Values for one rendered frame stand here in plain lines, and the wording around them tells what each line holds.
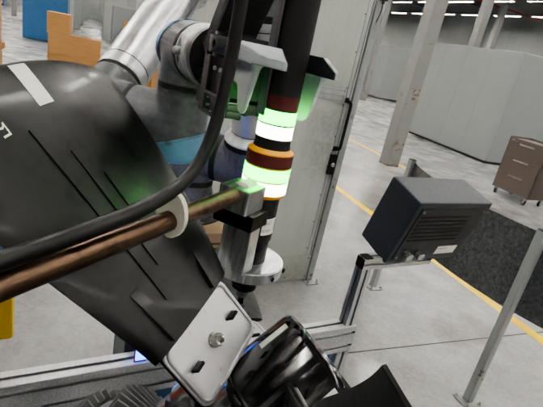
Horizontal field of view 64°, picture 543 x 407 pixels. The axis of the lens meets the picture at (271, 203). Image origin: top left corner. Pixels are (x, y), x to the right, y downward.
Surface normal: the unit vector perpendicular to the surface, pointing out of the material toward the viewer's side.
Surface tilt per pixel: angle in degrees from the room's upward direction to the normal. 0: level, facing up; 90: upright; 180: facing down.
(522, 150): 90
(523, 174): 90
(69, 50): 90
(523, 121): 90
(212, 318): 53
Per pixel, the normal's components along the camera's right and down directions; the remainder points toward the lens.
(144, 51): 0.69, -0.18
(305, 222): 0.44, 0.40
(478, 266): -0.88, 0.00
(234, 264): -0.46, 0.22
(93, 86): 0.79, -0.53
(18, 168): 0.84, -0.30
